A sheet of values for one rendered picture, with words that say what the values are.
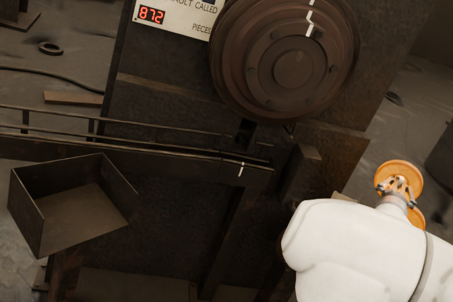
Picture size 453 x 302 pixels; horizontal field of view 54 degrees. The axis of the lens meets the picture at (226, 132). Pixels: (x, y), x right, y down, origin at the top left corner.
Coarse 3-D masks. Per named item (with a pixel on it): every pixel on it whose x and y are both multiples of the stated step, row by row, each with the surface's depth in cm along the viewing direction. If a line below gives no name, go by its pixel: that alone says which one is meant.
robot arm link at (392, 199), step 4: (384, 196) 130; (388, 196) 129; (392, 196) 129; (380, 200) 129; (384, 200) 128; (388, 200) 127; (392, 200) 127; (396, 200) 127; (400, 200) 128; (376, 204) 130; (396, 204) 125; (400, 204) 126; (404, 204) 128; (400, 208) 124; (404, 208) 126; (404, 212) 125
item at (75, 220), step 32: (64, 160) 123; (96, 160) 132; (32, 192) 122; (64, 192) 129; (96, 192) 133; (128, 192) 124; (32, 224) 108; (64, 224) 119; (96, 224) 122; (128, 224) 125; (64, 256) 127; (64, 288) 134
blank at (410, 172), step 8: (392, 160) 148; (400, 160) 147; (384, 168) 148; (392, 168) 147; (400, 168) 146; (408, 168) 144; (416, 168) 145; (376, 176) 150; (384, 176) 149; (408, 176) 145; (416, 176) 144; (376, 184) 151; (408, 184) 146; (416, 184) 145; (416, 192) 146
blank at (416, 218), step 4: (408, 208) 149; (416, 208) 149; (408, 212) 149; (412, 212) 148; (416, 212) 148; (420, 212) 149; (408, 216) 149; (412, 216) 149; (416, 216) 148; (420, 216) 148; (412, 220) 149; (416, 220) 149; (420, 220) 148; (424, 220) 149; (416, 224) 149; (420, 224) 148; (424, 224) 148; (420, 228) 149; (424, 228) 148
